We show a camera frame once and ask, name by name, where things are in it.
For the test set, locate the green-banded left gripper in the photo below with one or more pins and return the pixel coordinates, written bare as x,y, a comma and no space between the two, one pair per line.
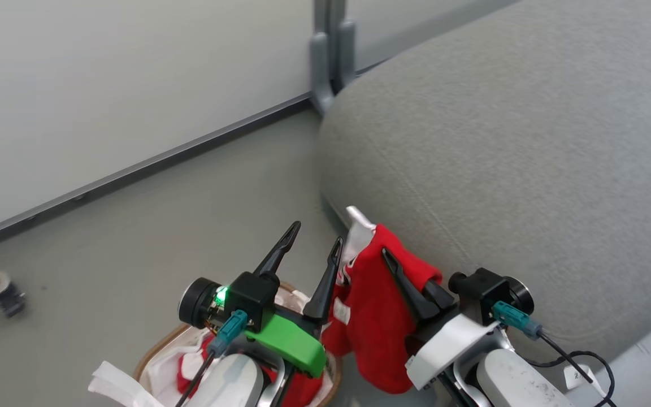
297,347

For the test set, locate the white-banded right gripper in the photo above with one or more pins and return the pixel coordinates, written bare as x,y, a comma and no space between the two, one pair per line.
450,342

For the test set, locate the red white clothing item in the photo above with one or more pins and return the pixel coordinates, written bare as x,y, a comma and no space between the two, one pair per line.
370,316

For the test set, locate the white basket brown rim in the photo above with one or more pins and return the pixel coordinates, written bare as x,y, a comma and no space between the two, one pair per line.
156,347

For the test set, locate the white paper label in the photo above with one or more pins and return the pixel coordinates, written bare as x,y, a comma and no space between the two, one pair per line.
574,377

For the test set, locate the grey fabric sofa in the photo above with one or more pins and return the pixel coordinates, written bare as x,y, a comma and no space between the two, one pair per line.
529,141

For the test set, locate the small black caster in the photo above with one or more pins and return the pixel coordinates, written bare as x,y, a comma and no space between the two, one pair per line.
12,299

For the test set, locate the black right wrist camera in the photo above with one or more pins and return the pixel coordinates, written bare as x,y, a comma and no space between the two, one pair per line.
484,291

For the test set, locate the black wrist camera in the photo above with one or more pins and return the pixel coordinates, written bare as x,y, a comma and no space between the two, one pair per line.
484,291
252,299

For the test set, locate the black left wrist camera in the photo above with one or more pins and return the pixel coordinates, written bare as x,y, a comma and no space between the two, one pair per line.
252,299

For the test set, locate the grey partition base rail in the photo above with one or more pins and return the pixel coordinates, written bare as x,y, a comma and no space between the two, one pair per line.
133,168
416,39

